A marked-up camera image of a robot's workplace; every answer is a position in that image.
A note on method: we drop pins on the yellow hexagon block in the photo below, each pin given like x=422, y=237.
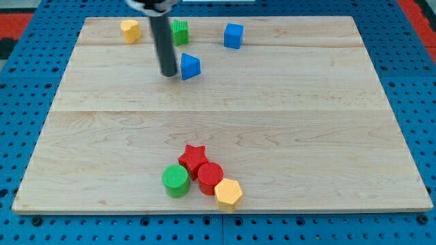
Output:
x=228, y=195

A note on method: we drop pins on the silver robot tool mount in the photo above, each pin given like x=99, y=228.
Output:
x=152, y=7

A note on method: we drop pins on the light wooden board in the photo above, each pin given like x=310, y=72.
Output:
x=297, y=116

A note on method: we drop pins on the green star block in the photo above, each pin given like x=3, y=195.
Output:
x=180, y=32

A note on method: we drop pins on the green cylinder block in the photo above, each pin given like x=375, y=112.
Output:
x=175, y=179

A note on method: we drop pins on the red star block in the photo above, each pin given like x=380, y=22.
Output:
x=192, y=159

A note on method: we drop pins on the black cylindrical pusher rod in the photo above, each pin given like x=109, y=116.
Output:
x=162, y=36

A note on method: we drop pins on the blue cube block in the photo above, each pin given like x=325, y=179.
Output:
x=233, y=36

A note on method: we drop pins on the blue triangle block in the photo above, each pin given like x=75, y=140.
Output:
x=190, y=66

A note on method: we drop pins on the red cylinder block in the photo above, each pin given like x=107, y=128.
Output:
x=209, y=175

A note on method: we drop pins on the yellow heart block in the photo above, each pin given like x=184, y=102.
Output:
x=130, y=30

